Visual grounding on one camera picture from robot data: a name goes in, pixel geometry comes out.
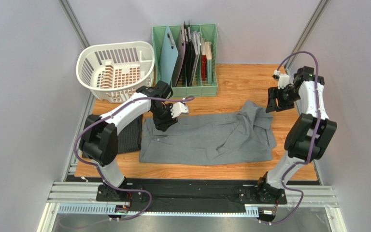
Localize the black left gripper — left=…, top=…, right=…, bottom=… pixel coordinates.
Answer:
left=151, top=103, right=178, bottom=132

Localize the grey long sleeve shirt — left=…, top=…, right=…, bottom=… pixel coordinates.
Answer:
left=139, top=100, right=277, bottom=165

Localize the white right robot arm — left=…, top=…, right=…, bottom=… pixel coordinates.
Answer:
left=265, top=66, right=337, bottom=189

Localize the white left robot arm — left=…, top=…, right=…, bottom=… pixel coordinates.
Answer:
left=74, top=81, right=178, bottom=188

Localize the dark striped folded shirt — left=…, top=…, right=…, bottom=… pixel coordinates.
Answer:
left=79, top=115, right=143, bottom=163

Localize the light blue clipboard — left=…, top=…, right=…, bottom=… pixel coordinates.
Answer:
left=159, top=26, right=178, bottom=85

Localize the green file organizer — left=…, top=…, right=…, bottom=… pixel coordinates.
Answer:
left=152, top=23, right=218, bottom=98

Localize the white plastic laundry basket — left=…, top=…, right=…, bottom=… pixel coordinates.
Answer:
left=75, top=41, right=155, bottom=103

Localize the red book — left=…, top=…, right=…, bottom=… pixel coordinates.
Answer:
left=200, top=37, right=207, bottom=81

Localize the black folder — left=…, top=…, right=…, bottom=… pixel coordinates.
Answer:
left=183, top=21, right=195, bottom=87

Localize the pink grey clipboard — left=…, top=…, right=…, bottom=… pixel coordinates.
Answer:
left=171, top=22, right=187, bottom=87

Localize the teal book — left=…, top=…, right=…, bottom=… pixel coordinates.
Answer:
left=204, top=41, right=213, bottom=84

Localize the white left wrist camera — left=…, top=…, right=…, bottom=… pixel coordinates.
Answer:
left=170, top=102, right=189, bottom=118

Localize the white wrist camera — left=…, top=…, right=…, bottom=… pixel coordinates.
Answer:
left=272, top=70, right=292, bottom=89
left=170, top=102, right=189, bottom=118

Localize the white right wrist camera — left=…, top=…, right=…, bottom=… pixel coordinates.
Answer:
left=272, top=70, right=292, bottom=89

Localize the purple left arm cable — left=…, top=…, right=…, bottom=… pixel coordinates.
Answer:
left=73, top=95, right=196, bottom=223

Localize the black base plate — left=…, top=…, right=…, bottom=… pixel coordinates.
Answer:
left=95, top=178, right=288, bottom=213

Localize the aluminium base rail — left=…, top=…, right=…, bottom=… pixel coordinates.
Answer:
left=47, top=182, right=339, bottom=208

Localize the white slotted cable duct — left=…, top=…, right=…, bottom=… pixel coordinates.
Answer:
left=57, top=203, right=259, bottom=218

